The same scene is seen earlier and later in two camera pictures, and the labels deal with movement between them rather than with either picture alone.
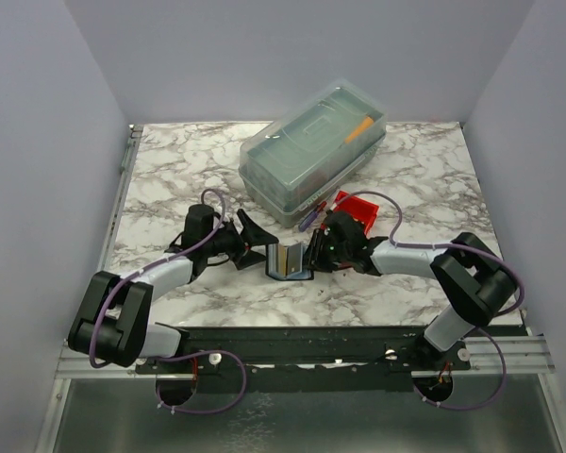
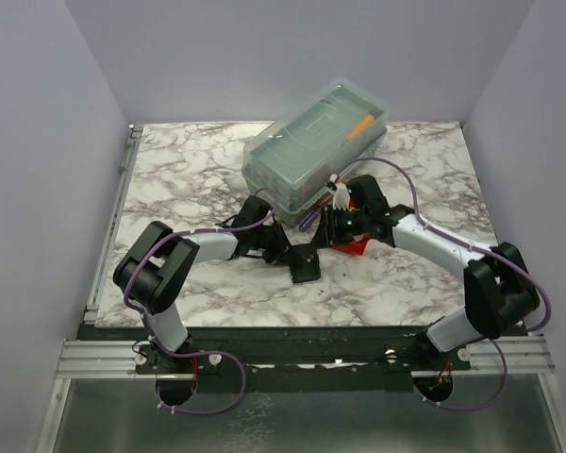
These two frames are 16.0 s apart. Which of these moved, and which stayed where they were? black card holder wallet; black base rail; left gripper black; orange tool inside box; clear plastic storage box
Moved: black card holder wallet; left gripper black
Stayed: orange tool inside box; clear plastic storage box; black base rail
